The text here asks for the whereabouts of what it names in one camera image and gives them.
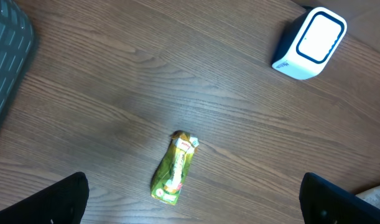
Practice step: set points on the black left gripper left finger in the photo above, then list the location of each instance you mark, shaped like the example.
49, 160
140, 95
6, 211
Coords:
63, 202

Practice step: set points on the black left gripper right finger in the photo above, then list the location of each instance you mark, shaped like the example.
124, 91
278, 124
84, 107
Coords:
322, 202

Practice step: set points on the green tea box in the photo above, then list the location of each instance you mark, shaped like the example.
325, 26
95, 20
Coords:
170, 175

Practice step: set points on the white barcode scanner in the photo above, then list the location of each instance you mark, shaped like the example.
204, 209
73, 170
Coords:
308, 43

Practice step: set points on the grey plastic mesh basket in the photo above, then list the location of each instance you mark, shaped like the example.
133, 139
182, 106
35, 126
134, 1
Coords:
17, 38

